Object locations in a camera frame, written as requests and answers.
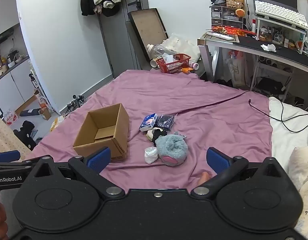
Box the white shopping bag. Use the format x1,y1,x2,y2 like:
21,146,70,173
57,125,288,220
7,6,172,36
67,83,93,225
225,50,247,88

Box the grey desk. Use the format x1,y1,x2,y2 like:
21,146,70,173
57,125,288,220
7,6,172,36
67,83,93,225
197,31,308,90

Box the white monitor riser shelf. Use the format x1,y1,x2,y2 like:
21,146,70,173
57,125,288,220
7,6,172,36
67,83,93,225
254,15,308,54

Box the black-framed cardboard tray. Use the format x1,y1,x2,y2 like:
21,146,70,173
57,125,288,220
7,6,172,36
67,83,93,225
128,8,169,62

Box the white power strip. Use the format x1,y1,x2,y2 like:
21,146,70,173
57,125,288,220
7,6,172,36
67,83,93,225
206,32,234,40

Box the cream dotted cloth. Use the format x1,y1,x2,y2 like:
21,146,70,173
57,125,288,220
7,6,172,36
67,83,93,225
0,111,32,155

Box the purple bed sheet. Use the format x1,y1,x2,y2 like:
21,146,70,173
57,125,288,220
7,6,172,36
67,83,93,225
32,69,273,198

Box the black bag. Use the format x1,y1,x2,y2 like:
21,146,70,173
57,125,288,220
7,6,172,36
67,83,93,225
254,77,285,95

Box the clear plastic bottle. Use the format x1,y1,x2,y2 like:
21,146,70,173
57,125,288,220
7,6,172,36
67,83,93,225
147,43,179,58

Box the grey drawer organizer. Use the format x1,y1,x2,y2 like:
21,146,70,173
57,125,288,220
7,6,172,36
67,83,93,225
211,4,244,29

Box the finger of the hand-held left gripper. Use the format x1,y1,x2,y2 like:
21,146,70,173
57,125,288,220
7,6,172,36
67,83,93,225
0,150,42,172

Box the blue tissue pack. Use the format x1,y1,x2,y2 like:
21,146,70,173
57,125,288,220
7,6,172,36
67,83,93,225
139,113,158,132

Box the row of small desk trinkets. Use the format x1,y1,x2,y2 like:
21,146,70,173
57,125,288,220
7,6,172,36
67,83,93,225
259,25,305,49

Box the black stitched sock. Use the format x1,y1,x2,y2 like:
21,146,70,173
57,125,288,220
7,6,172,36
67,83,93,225
151,127,168,147

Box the white crumpled plastic bag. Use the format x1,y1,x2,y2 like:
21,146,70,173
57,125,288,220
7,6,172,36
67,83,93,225
144,146,159,165

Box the dark blue flat package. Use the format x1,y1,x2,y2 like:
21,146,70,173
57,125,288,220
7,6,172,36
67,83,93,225
19,108,42,117

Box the white kitchen cabinet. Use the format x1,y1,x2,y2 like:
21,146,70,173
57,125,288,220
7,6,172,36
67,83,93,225
0,57,45,115

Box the cream printed pillow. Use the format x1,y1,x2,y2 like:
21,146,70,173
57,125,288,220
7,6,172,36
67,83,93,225
289,145,308,240

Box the white metal rack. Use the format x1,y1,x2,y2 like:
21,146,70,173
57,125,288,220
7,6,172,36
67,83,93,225
250,55,294,98

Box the wicker basket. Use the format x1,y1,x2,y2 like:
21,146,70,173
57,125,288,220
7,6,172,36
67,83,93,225
226,0,245,10

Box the row of kitchen counter utensils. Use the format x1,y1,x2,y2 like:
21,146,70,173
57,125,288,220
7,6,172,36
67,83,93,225
0,47,30,78

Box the black desk mat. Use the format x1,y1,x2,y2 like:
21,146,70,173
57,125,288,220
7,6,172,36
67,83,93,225
235,35,308,67

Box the white duvet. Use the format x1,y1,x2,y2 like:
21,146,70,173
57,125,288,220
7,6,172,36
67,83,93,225
269,96,308,170

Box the brown cardboard box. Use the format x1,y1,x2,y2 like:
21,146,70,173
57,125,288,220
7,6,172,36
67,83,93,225
73,103,130,161

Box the white keyboard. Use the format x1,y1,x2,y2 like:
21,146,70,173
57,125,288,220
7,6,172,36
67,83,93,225
254,0,308,30

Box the black sequined cloth in bag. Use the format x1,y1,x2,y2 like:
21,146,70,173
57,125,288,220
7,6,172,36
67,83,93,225
154,114,177,133

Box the orange printed cardboard box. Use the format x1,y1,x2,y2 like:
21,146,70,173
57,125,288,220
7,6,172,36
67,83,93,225
34,89,52,120

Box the black cable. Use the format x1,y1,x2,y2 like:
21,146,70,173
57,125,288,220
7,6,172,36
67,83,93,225
248,95,308,133

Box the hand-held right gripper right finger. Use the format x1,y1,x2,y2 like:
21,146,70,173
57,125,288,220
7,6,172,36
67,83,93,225
191,147,299,198

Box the grey door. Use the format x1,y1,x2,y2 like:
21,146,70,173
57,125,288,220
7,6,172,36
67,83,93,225
98,0,149,78

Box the cream cloth with green trim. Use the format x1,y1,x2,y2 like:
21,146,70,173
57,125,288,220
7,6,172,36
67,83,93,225
146,128,157,142

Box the red packets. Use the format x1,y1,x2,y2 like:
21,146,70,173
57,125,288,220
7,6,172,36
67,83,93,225
212,25,257,36

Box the black and white sneakers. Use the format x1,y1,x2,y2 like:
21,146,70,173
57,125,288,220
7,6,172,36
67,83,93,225
65,94,86,117

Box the white stuffed plastic bag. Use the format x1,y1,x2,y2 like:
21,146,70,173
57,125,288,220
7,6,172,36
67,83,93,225
166,33,202,63

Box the red plastic basket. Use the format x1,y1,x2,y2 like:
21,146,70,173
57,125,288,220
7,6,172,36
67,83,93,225
156,53,192,74

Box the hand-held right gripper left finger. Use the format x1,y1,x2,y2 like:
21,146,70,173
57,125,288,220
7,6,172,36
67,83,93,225
20,147,126,198

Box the red and white packet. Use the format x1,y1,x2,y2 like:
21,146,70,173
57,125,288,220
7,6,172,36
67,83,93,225
4,109,18,125

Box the crumpled white tissue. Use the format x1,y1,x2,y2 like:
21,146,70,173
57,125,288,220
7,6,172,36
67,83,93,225
260,44,278,53

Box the yellow plastic bag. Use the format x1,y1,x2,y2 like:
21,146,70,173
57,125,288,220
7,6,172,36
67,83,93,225
50,116,66,132

